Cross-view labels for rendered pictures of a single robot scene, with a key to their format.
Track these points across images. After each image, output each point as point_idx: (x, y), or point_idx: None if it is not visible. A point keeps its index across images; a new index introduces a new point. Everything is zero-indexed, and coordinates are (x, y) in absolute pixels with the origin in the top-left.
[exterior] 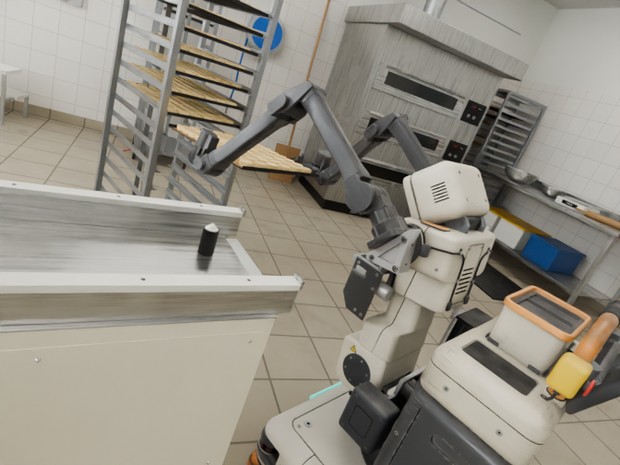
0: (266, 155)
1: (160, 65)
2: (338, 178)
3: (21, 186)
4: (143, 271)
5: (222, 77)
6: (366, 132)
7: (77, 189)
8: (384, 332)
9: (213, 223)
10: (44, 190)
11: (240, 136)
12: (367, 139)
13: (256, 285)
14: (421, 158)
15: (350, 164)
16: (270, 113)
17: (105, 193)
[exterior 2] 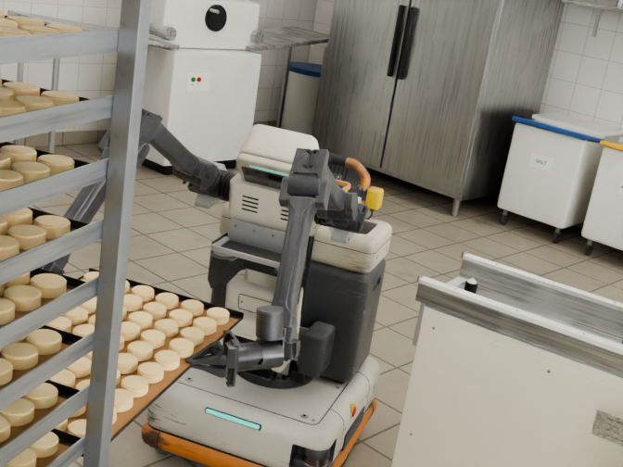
0: (86, 316)
1: (47, 374)
2: None
3: (579, 331)
4: (525, 310)
5: None
6: (137, 159)
7: (542, 321)
8: (300, 293)
9: (471, 278)
10: (566, 325)
11: (300, 265)
12: (138, 167)
13: (496, 262)
14: (182, 145)
15: (339, 191)
16: (326, 208)
17: (525, 314)
